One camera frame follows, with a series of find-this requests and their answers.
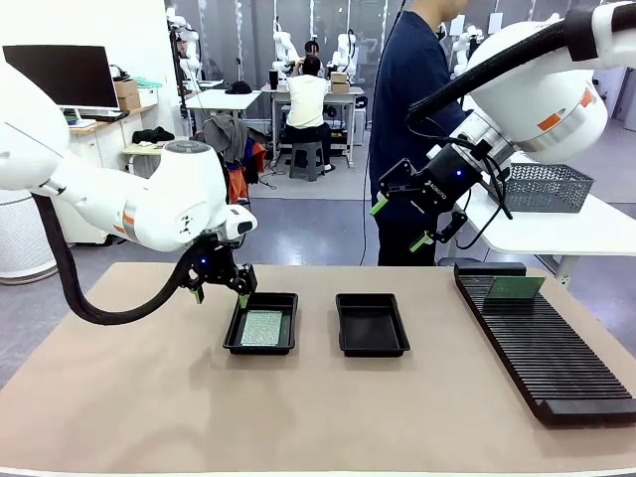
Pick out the black keyboard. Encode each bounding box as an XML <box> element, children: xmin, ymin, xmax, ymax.
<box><xmin>81</xmin><ymin>109</ymin><xmax>131</xmax><ymax>123</ymax></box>

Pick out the white background desk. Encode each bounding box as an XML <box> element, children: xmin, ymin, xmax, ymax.
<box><xmin>184</xmin><ymin>88</ymin><xmax>263</xmax><ymax>135</ymax></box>

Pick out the grey plastic basket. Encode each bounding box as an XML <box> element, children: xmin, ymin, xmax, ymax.
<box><xmin>496</xmin><ymin>162</ymin><xmax>595</xmax><ymax>214</ymax></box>

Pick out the grey background workbench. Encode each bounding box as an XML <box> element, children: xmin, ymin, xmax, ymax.
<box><xmin>260</xmin><ymin>83</ymin><xmax>367</xmax><ymax>168</ymax></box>

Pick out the white cabinet wooden top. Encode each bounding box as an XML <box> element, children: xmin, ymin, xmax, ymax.
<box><xmin>52</xmin><ymin>103</ymin><xmax>160</xmax><ymax>245</ymax></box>

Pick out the black slotted board rack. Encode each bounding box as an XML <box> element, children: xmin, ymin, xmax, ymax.
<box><xmin>453</xmin><ymin>261</ymin><xmax>636</xmax><ymax>428</ymax></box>

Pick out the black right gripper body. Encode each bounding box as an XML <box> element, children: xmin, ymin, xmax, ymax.
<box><xmin>412</xmin><ymin>142</ymin><xmax>484</xmax><ymax>216</ymax></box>

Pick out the grey hoodie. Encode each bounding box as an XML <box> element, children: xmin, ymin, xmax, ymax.
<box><xmin>202</xmin><ymin>113</ymin><xmax>249</xmax><ymax>168</ymax></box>

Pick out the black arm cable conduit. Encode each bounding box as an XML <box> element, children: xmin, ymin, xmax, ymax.
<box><xmin>405</xmin><ymin>2</ymin><xmax>636</xmax><ymax>131</ymax></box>
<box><xmin>32</xmin><ymin>192</ymin><xmax>200</xmax><ymax>327</ymax></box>

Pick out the orange jacket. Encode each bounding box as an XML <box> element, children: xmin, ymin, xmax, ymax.
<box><xmin>224</xmin><ymin>138</ymin><xmax>267</xmax><ymax>205</ymax></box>

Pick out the green circuit board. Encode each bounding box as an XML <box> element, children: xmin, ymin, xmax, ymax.
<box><xmin>485</xmin><ymin>275</ymin><xmax>547</xmax><ymax>302</ymax></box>
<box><xmin>239</xmin><ymin>309</ymin><xmax>285</xmax><ymax>348</ymax></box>

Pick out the person in navy clothes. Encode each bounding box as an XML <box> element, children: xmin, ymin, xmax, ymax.
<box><xmin>370</xmin><ymin>0</ymin><xmax>473</xmax><ymax>267</ymax></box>

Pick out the cardboard box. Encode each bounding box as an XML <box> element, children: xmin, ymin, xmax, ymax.
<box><xmin>112</xmin><ymin>78</ymin><xmax>142</xmax><ymax>111</ymax></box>

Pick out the white storage box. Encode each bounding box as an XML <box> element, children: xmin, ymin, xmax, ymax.
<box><xmin>136</xmin><ymin>77</ymin><xmax>163</xmax><ymax>108</ymax></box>

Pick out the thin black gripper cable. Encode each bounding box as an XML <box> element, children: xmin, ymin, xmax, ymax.
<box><xmin>456</xmin><ymin>143</ymin><xmax>516</xmax><ymax>249</ymax></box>

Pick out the grey plastic stool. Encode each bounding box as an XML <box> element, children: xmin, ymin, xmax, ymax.
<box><xmin>288</xmin><ymin>140</ymin><xmax>327</xmax><ymax>183</ymax></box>

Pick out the black computer monitor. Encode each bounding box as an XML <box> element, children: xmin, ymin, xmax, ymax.
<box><xmin>2</xmin><ymin>44</ymin><xmax>120</xmax><ymax>110</ymax></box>

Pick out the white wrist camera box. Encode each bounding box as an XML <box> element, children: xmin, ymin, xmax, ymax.
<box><xmin>218</xmin><ymin>204</ymin><xmax>259</xmax><ymax>239</ymax></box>

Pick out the white cylindrical air purifier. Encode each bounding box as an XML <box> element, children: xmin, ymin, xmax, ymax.
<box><xmin>0</xmin><ymin>188</ymin><xmax>60</xmax><ymax>285</ymax></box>

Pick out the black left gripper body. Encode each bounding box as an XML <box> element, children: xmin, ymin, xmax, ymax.
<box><xmin>178</xmin><ymin>239</ymin><xmax>240</xmax><ymax>292</ymax></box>

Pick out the black cloth bundle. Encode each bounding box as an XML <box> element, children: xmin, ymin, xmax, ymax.
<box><xmin>131</xmin><ymin>126</ymin><xmax>176</xmax><ymax>145</ymax></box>

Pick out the black ESD tray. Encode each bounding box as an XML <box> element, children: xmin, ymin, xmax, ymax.
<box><xmin>335</xmin><ymin>292</ymin><xmax>412</xmax><ymax>359</ymax></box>
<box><xmin>222</xmin><ymin>291</ymin><xmax>300</xmax><ymax>357</ymax></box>

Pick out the seated person white top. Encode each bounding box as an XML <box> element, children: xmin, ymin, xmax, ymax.
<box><xmin>285</xmin><ymin>54</ymin><xmax>333</xmax><ymax>175</ymax></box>

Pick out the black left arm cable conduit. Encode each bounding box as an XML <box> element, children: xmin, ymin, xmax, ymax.
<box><xmin>32</xmin><ymin>192</ymin><xmax>200</xmax><ymax>327</ymax></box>

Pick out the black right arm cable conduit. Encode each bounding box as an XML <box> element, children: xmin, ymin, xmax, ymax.
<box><xmin>405</xmin><ymin>2</ymin><xmax>636</xmax><ymax>131</ymax></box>

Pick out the white work table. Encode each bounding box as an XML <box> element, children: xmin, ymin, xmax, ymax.
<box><xmin>454</xmin><ymin>148</ymin><xmax>636</xmax><ymax>284</ymax></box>

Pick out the small beige side table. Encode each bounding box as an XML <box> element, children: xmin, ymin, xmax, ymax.
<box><xmin>121</xmin><ymin>138</ymin><xmax>173</xmax><ymax>176</ymax></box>

